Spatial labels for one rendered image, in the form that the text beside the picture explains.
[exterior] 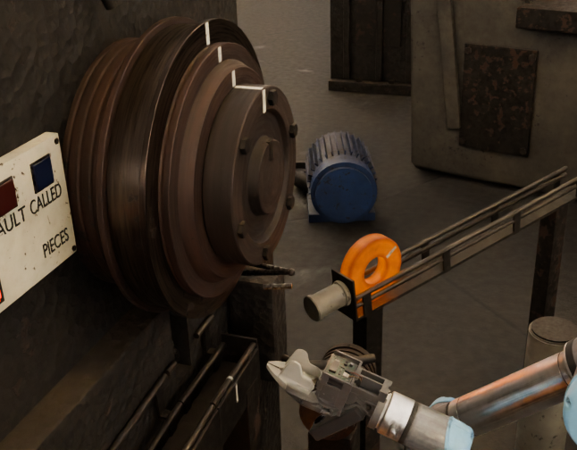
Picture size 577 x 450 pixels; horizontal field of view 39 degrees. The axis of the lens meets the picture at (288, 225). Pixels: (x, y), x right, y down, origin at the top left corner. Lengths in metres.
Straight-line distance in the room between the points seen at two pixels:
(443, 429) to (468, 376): 1.33
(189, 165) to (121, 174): 0.09
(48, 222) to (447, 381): 1.78
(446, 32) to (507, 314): 1.47
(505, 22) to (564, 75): 0.35
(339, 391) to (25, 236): 0.58
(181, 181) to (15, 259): 0.24
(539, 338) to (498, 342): 0.91
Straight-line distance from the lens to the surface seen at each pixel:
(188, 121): 1.15
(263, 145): 1.23
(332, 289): 1.78
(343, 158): 3.49
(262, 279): 1.62
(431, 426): 1.40
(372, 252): 1.80
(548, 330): 2.03
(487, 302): 3.13
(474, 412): 1.50
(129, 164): 1.11
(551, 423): 2.13
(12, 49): 1.10
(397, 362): 2.76
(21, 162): 1.09
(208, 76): 1.20
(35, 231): 1.13
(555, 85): 3.85
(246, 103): 1.19
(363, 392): 1.39
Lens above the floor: 1.60
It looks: 26 degrees down
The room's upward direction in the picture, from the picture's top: 2 degrees counter-clockwise
